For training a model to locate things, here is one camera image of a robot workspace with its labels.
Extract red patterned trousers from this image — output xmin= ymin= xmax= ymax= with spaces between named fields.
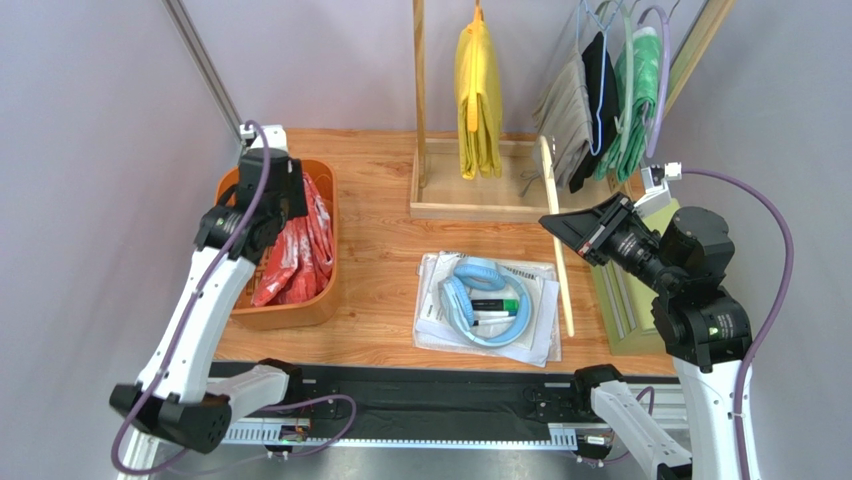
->
xmin=251 ymin=173 xmax=335 ymax=307

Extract cream plastic hanger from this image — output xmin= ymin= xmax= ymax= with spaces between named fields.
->
xmin=538 ymin=135 xmax=576 ymax=337

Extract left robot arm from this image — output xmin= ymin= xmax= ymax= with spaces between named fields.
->
xmin=109 ymin=148 xmax=306 ymax=454

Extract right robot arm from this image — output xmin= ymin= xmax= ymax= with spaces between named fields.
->
xmin=539 ymin=194 xmax=752 ymax=479

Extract green trousers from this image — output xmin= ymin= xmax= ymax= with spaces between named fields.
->
xmin=594 ymin=26 xmax=662 ymax=182

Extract grey trousers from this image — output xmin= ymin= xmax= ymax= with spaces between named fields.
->
xmin=532 ymin=46 xmax=592 ymax=190

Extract yellow trousers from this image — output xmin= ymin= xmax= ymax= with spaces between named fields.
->
xmin=454 ymin=12 xmax=503 ymax=180

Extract black trousers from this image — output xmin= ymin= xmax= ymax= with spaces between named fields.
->
xmin=569 ymin=32 xmax=621 ymax=193

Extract orange plastic hanger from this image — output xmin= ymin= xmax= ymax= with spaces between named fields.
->
xmin=467 ymin=0 xmax=482 ymax=133

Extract light green hanger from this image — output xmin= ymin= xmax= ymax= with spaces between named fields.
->
xmin=594 ymin=1 xmax=634 ymax=133

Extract purple plastic hanger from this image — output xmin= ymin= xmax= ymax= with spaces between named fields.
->
xmin=639 ymin=5 xmax=671 ymax=159

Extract orange plastic basket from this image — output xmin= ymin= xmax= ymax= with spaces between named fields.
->
xmin=230 ymin=159 xmax=341 ymax=331

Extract olive green box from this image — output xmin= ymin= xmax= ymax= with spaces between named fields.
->
xmin=590 ymin=197 xmax=682 ymax=357

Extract green black marker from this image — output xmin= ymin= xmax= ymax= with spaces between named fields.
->
xmin=471 ymin=299 xmax=520 ymax=316

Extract blue headphones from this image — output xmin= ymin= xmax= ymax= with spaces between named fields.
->
xmin=438 ymin=257 xmax=533 ymax=349

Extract white pen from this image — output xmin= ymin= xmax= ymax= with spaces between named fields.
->
xmin=471 ymin=316 xmax=516 ymax=327

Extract wooden clothes rack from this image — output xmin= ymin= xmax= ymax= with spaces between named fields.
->
xmin=409 ymin=0 xmax=736 ymax=223

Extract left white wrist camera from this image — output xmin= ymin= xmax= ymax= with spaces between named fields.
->
xmin=239 ymin=124 xmax=289 ymax=152

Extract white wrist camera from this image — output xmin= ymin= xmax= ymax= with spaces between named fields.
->
xmin=635 ymin=162 xmax=682 ymax=218
xmin=239 ymin=124 xmax=289 ymax=152

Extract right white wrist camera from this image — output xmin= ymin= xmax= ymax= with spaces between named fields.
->
xmin=635 ymin=162 xmax=682 ymax=218

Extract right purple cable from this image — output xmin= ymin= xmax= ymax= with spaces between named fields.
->
xmin=680 ymin=168 xmax=796 ymax=480

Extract blue wire hanger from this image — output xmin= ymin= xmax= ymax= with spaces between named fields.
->
xmin=576 ymin=0 xmax=610 ymax=156

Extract aluminium frame post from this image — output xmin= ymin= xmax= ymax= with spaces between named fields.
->
xmin=161 ymin=0 xmax=245 ymax=146

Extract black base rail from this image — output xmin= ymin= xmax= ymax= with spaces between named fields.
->
xmin=212 ymin=361 xmax=677 ymax=444

